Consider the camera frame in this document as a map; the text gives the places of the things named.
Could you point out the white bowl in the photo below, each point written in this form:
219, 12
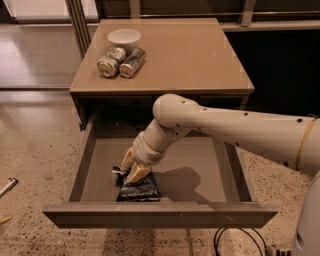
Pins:
125, 38

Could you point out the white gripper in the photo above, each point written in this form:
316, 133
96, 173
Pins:
146, 151

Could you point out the blue silver soda can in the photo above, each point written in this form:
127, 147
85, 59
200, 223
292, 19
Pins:
131, 65

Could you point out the green soda can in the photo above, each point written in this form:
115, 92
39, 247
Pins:
109, 64

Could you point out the metal bracket at left edge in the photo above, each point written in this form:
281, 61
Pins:
11, 183

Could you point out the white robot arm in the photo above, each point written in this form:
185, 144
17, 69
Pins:
289, 140

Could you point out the blue Kettle chip bag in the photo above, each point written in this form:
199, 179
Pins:
142, 191

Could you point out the open grey top drawer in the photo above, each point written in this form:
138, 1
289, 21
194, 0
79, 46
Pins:
203, 183

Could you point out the power strip on floor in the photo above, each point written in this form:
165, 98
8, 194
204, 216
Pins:
278, 251

